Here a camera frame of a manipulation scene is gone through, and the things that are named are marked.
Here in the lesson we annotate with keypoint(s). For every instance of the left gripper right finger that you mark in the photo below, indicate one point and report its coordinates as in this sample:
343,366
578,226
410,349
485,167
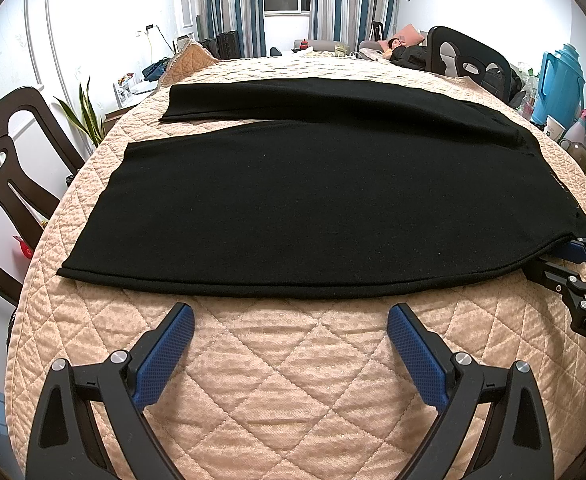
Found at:
515,442

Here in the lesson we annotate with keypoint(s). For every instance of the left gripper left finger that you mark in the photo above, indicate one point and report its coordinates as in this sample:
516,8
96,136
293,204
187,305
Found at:
65,442

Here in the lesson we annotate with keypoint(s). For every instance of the black pants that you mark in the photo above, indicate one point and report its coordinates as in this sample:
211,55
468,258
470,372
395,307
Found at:
324,188

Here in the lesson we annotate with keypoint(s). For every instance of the glass jar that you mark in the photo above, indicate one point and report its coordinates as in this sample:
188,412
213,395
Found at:
577,152

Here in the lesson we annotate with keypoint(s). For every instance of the white cup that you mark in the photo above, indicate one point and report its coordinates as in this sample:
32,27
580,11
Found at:
553,129

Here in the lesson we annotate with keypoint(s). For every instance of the blue thermos jug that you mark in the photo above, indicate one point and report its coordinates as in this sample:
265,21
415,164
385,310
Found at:
560,92

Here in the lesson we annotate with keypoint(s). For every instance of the dark wooden chair right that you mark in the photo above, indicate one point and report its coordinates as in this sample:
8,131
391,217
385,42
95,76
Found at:
484,65

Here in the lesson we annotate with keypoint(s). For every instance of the dark wooden chair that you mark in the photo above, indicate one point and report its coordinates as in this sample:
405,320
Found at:
484,65
20,196

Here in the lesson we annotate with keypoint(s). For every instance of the person lying in background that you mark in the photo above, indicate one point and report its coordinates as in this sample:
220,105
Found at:
407,54

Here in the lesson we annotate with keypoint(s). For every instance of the dark wooden chair left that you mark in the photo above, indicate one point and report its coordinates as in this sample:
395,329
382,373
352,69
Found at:
20,196

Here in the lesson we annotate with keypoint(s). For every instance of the green snake plant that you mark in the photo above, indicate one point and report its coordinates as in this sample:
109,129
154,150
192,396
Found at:
87,120

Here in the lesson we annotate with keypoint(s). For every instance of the striped curtain right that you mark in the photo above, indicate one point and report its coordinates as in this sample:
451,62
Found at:
353,5

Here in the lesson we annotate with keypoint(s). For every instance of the striped curtain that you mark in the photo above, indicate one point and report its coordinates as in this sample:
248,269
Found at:
353,5
243,16

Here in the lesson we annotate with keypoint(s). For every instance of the striped curtain left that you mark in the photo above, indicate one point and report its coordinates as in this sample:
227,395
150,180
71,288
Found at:
243,16

